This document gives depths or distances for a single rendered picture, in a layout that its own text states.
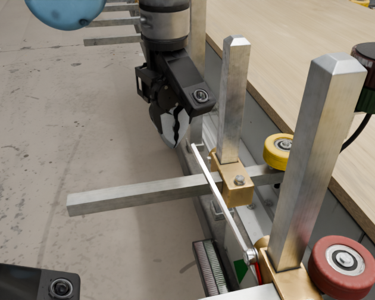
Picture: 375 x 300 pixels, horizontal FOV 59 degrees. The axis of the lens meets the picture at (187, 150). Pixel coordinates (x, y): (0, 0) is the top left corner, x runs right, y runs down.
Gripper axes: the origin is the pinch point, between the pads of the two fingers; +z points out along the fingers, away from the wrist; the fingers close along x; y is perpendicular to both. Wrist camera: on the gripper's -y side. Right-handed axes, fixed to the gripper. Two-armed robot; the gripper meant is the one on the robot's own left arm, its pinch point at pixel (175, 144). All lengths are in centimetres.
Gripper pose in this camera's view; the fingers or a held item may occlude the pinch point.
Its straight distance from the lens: 62.6
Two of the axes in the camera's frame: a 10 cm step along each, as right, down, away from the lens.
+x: -8.3, 3.4, -4.5
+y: -5.6, -5.0, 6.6
